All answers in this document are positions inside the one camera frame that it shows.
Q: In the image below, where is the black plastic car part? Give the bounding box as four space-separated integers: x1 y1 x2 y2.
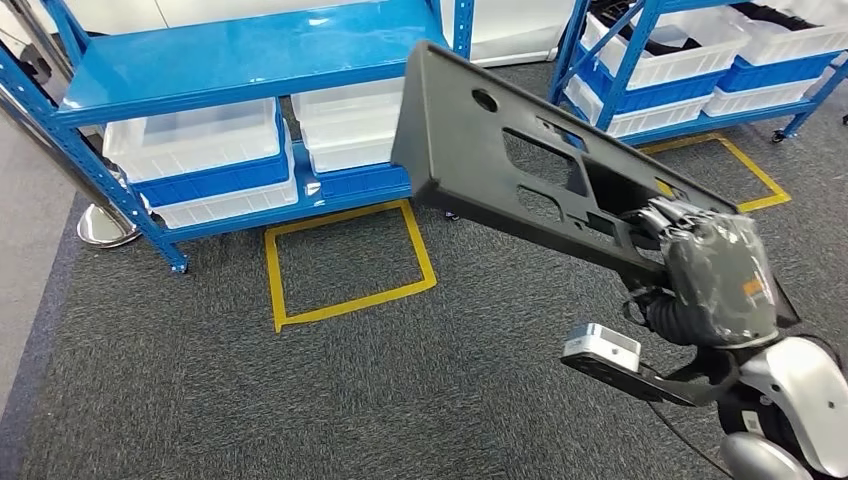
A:
390 39 803 329

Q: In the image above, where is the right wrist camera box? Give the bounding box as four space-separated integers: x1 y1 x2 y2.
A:
560 322 704 408

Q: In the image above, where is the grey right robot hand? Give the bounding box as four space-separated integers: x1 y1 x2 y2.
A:
629 198 783 350

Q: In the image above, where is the blue metal shelf rack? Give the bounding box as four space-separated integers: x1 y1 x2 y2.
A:
0 0 476 274
547 0 848 146

